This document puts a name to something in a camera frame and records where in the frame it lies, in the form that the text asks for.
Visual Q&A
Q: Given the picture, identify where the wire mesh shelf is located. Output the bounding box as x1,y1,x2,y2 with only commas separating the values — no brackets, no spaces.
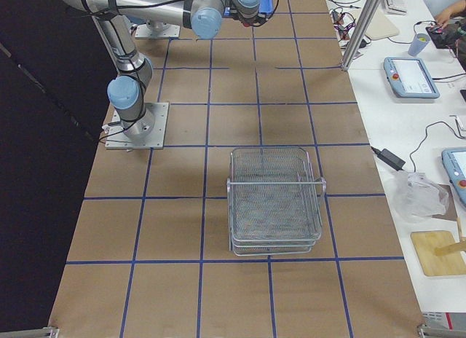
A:
226,146,326,256

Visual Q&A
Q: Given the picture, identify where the aluminium frame post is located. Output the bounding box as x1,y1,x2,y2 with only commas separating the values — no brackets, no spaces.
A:
341,0,381,71

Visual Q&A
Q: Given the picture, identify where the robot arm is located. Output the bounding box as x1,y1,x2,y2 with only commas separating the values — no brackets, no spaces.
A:
62,0,279,149

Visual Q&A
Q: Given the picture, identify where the clear plastic bag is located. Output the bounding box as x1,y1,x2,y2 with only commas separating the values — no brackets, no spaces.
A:
392,171,450,217

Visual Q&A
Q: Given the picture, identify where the black power adapter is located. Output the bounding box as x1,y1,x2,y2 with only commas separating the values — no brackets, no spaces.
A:
371,147,406,171

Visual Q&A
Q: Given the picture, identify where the wooden board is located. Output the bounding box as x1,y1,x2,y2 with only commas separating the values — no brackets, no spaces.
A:
410,230,465,277

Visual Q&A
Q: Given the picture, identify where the blue teach pendant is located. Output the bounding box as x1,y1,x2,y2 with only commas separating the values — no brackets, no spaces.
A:
383,57,440,100
441,147,466,205

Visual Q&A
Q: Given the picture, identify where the blue plastic cup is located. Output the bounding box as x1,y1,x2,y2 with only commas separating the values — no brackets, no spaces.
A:
408,33,431,57

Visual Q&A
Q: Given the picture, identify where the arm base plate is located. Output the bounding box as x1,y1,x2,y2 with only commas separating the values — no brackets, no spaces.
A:
105,103,169,149
135,20,180,39

